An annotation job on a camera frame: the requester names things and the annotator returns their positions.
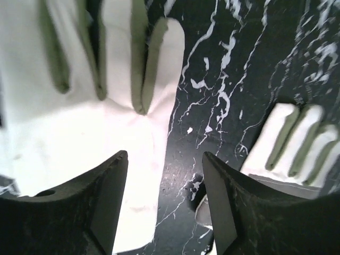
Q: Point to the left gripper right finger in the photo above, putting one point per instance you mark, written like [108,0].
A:
[249,217]

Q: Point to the white glove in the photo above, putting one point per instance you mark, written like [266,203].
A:
[77,89]
[294,153]

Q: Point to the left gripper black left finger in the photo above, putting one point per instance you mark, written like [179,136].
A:
[79,216]

